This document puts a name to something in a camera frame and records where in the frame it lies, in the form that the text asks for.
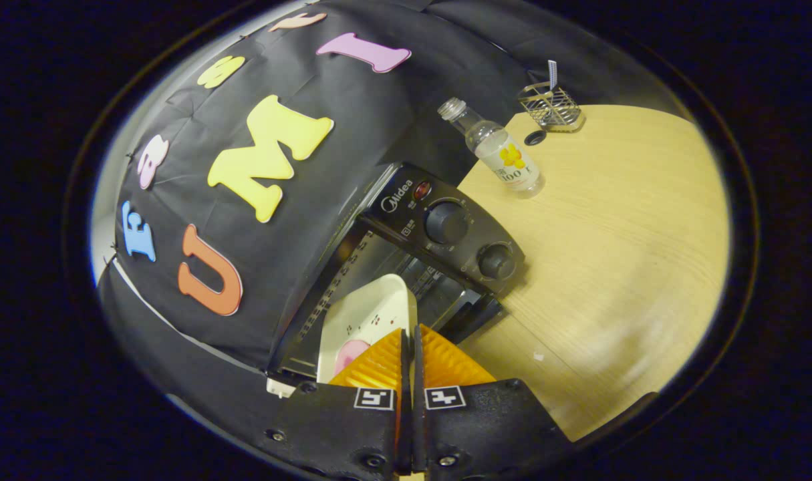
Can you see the cream square plate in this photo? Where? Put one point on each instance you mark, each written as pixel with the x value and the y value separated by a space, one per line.
pixel 369 314

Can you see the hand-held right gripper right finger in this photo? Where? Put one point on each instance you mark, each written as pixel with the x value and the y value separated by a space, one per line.
pixel 486 427

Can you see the black electric oven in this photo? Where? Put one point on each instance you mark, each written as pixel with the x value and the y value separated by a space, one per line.
pixel 406 200

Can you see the clear glass bottle yellow label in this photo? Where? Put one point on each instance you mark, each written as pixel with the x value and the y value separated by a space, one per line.
pixel 499 150

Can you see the small black bottle cap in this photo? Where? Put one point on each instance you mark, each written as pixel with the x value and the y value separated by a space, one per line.
pixel 534 138

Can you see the small utensil in holder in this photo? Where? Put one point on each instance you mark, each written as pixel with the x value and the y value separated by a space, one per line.
pixel 552 72

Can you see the pink meat slice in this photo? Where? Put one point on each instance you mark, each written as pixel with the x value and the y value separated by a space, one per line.
pixel 351 352

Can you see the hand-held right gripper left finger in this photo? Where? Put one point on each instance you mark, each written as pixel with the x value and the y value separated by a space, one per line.
pixel 339 434

